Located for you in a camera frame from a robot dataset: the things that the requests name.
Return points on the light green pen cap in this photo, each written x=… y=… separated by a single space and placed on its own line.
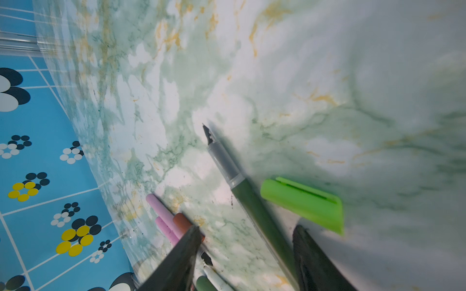
x=312 y=204

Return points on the left corner aluminium post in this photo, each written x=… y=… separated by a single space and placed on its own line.
x=15 y=44

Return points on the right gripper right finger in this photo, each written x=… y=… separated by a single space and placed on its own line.
x=315 y=271

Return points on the white pen yellow tip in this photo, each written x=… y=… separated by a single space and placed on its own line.
x=217 y=281

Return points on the dark green pen cap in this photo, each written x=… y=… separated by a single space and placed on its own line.
x=203 y=284

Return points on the dark green fountain pen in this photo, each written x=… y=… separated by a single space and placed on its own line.
x=253 y=205

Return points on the pink fountain pen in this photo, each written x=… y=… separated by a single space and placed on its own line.
x=161 y=210

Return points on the red-brown pen cap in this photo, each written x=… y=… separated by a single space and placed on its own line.
x=181 y=224

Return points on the pink pen cap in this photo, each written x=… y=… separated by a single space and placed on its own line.
x=166 y=231

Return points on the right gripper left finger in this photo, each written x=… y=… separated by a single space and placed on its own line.
x=176 y=271

